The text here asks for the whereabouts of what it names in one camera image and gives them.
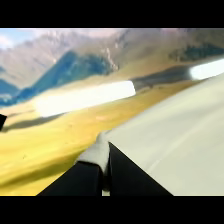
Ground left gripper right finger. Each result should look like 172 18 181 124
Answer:
107 142 174 197

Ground cream white garment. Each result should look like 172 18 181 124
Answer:
76 71 224 197

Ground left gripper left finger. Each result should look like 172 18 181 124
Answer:
37 161 104 197

